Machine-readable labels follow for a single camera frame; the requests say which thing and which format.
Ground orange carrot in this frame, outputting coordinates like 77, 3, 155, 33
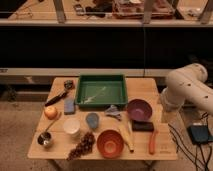
149, 130, 158, 155

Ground metal measuring cup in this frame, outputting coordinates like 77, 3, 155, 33
37, 113, 62, 148

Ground green plastic tray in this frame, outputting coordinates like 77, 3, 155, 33
75, 75, 128, 108

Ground yellow banana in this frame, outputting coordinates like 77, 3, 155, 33
118, 124, 134, 153

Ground wooden folding table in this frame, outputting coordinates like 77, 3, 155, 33
28, 78, 177, 162

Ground white plastic cup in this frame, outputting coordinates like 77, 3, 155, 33
63, 118, 80, 136

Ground black foot pedal box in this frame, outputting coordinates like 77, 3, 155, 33
187, 125, 213, 145

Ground dark grape bunch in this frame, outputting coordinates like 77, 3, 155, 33
67, 132, 95, 160

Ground orange bowl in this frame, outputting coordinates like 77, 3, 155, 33
97, 130, 124, 159

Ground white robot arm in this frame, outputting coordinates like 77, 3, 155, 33
160, 63, 213, 116

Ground crumpled blue grey cloth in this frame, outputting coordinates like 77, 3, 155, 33
105, 105, 122, 120

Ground blue sponge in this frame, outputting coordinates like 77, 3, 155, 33
64, 98, 75, 115

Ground blue cup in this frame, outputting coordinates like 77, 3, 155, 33
86, 113, 99, 129

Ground apple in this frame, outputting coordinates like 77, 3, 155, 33
44, 106, 58, 120

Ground black rectangular block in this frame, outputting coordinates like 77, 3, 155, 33
132, 121, 154, 132

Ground purple bowl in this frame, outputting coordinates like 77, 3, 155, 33
126, 99, 152, 122

